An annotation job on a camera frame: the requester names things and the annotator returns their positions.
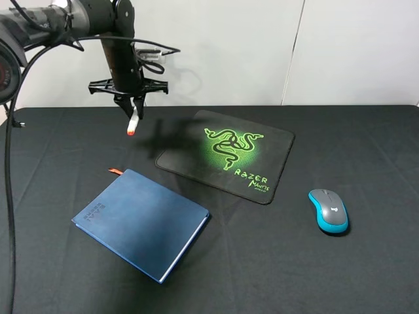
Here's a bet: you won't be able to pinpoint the orange notebook ribbon bookmark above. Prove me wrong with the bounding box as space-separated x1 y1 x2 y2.
109 168 123 175

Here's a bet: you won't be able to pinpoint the blue hardcover notebook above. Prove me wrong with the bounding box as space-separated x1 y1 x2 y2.
72 169 210 283

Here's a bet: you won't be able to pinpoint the white marker pen orange caps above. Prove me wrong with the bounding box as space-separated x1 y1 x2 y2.
126 106 139 136

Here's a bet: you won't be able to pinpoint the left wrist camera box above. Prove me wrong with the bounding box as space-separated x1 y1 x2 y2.
136 49 166 64

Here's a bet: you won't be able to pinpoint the black green Razer mouse pad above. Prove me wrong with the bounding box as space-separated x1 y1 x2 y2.
156 110 295 205

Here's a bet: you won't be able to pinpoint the black tablecloth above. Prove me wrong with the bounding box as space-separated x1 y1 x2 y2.
12 105 418 313

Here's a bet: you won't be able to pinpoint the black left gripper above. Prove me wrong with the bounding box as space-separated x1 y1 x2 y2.
88 39 169 119

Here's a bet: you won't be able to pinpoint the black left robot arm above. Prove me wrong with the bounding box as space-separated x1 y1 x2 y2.
1 1 168 122

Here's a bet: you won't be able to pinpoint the grey blue wireless mouse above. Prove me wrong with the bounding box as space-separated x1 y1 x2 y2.
308 189 349 234

